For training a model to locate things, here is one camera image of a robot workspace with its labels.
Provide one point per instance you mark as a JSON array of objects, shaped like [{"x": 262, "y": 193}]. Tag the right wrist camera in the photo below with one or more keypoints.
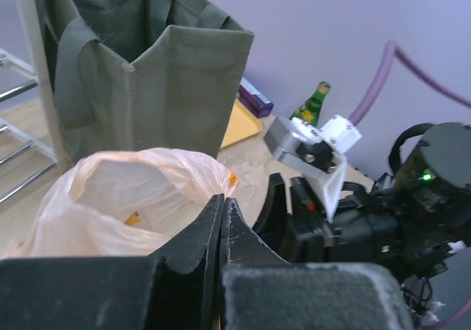
[{"x": 318, "y": 153}]

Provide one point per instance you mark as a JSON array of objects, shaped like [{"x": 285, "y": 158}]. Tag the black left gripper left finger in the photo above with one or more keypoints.
[{"x": 171, "y": 288}]

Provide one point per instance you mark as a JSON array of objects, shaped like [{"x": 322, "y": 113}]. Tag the yellow food tray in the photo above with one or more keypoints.
[{"x": 242, "y": 125}]

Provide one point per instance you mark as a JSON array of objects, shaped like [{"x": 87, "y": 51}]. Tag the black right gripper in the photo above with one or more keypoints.
[{"x": 409, "y": 228}]

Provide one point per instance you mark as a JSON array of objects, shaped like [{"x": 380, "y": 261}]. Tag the banana print plastic bag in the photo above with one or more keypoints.
[{"x": 122, "y": 203}]

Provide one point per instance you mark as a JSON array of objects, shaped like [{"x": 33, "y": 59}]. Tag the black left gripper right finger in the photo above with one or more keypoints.
[{"x": 260, "y": 290}]

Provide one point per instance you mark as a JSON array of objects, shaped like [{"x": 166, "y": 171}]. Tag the purple box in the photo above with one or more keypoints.
[{"x": 258, "y": 104}]

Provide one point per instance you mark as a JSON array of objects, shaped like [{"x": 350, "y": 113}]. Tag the green fabric grocery bag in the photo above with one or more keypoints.
[{"x": 138, "y": 74}]

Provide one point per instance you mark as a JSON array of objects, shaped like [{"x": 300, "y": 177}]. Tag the green glass bottle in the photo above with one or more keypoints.
[{"x": 309, "y": 111}]

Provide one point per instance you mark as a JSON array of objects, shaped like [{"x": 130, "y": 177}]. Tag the white metal shelf rack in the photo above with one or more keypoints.
[{"x": 29, "y": 121}]

